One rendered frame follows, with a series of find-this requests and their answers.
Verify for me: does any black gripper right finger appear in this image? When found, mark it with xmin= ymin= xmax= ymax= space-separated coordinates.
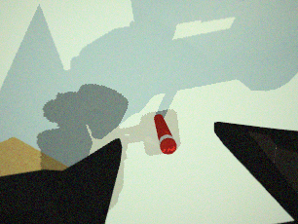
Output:
xmin=214 ymin=122 xmax=298 ymax=221

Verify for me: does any red peg with white band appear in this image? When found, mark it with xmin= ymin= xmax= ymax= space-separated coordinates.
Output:
xmin=154 ymin=114 xmax=177 ymax=155

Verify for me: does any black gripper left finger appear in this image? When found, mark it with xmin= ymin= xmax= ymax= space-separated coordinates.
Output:
xmin=0 ymin=138 xmax=122 ymax=224

